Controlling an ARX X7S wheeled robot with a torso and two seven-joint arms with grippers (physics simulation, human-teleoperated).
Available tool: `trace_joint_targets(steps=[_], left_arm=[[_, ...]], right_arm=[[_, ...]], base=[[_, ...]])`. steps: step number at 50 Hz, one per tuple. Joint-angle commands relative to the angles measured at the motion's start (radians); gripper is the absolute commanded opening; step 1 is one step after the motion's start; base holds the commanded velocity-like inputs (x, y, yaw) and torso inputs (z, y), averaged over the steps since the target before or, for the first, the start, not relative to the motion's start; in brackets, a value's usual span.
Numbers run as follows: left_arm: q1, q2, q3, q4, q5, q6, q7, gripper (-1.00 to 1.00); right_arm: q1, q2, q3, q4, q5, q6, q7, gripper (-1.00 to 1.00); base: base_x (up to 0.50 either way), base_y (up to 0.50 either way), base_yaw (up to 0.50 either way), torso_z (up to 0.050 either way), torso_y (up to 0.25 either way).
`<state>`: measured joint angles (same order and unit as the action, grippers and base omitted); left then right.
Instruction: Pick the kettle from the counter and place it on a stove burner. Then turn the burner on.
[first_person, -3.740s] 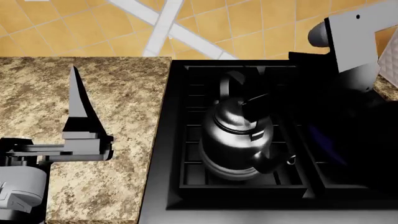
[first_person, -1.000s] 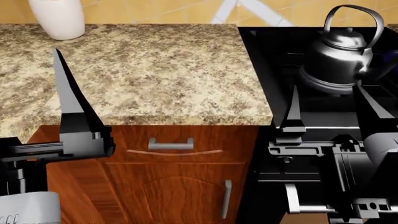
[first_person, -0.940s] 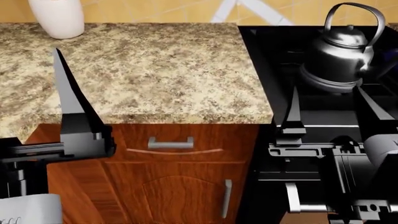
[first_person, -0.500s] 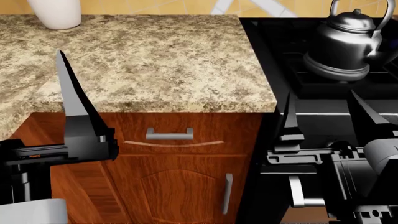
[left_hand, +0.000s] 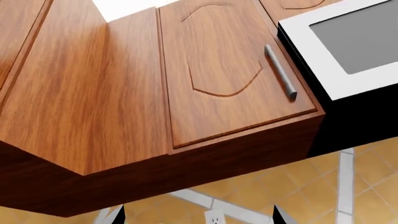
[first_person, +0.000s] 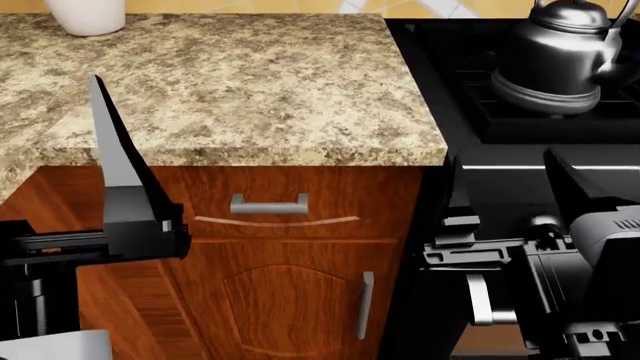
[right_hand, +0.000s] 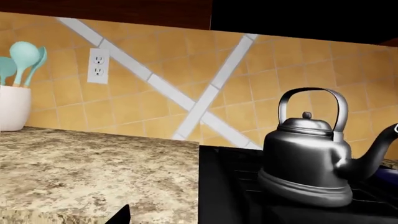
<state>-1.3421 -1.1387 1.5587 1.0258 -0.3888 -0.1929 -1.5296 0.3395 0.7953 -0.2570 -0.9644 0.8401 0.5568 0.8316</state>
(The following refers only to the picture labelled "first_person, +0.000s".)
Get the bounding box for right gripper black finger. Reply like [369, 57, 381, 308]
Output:
[543, 148, 640, 229]
[436, 156, 481, 248]

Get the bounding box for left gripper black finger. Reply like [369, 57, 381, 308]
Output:
[87, 73, 192, 261]

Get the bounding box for shiny steel kettle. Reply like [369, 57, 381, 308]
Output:
[490, 0, 640, 116]

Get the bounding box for silver stove knob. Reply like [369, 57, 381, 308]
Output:
[529, 214, 567, 241]

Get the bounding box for black stove burner grate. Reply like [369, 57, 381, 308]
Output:
[462, 69, 640, 133]

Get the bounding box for black stove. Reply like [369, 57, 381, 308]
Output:
[383, 15, 640, 360]

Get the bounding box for white robot torso cover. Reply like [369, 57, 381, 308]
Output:
[0, 329, 114, 360]

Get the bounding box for white ceramic cup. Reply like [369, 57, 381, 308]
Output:
[42, 0, 127, 38]

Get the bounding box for wooden base cabinet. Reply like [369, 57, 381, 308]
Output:
[0, 164, 426, 360]

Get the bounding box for grey gripper camera box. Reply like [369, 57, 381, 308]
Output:
[568, 204, 640, 279]

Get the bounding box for silver oven door handle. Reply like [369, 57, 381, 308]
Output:
[466, 272, 519, 327]

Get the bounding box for grey cabinet door handle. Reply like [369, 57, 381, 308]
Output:
[355, 270, 375, 341]

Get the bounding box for grey drawer handle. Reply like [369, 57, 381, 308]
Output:
[229, 192, 310, 216]

